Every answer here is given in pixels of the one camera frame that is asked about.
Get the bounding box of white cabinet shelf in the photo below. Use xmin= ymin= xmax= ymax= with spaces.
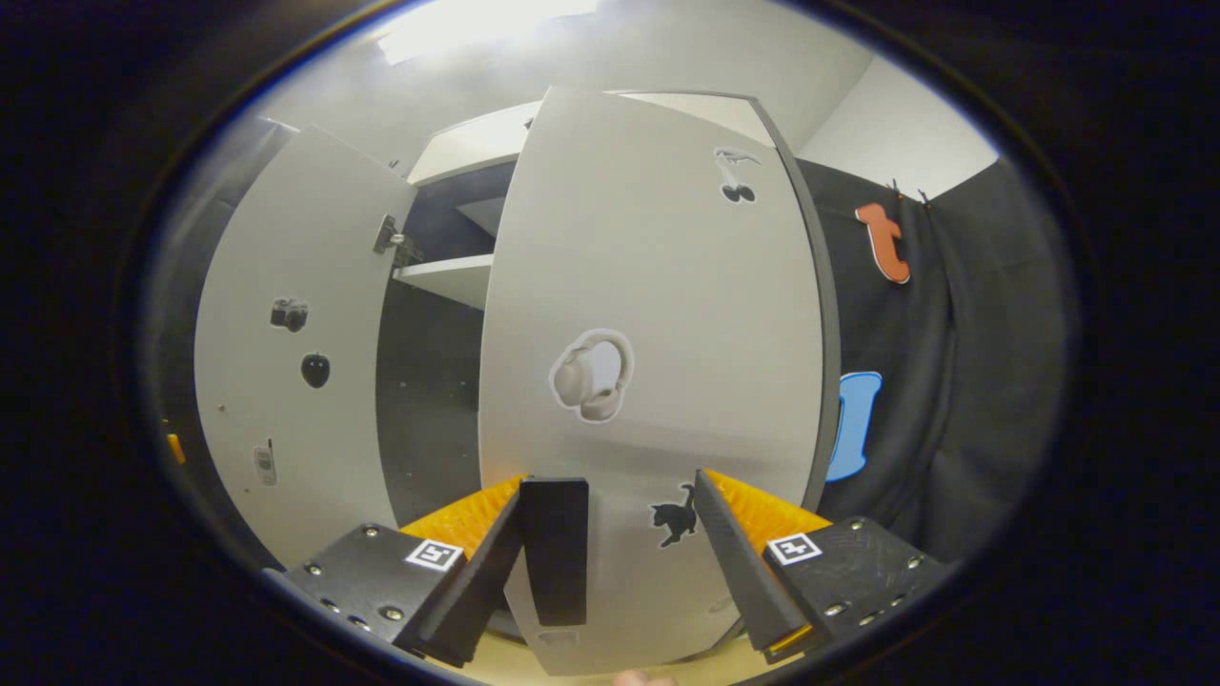
xmin=393 ymin=252 xmax=495 ymax=311

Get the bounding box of grey cabinet door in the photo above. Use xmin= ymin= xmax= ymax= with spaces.
xmin=477 ymin=86 xmax=842 ymax=677
xmin=193 ymin=124 xmax=420 ymax=573

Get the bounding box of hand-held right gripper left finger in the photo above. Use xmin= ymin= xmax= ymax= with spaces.
xmin=262 ymin=474 xmax=527 ymax=668

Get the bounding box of grey cabinet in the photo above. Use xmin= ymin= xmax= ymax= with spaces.
xmin=375 ymin=89 xmax=844 ymax=535

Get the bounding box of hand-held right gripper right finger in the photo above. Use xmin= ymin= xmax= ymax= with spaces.
xmin=693 ymin=467 xmax=954 ymax=665

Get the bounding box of black backdrop cloth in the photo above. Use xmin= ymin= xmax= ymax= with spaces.
xmin=796 ymin=157 xmax=1080 ymax=573

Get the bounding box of metal door hinge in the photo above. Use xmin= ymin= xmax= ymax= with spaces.
xmin=374 ymin=214 xmax=422 ymax=266

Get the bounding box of black door handle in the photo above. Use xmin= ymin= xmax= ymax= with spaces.
xmin=519 ymin=476 xmax=590 ymax=628

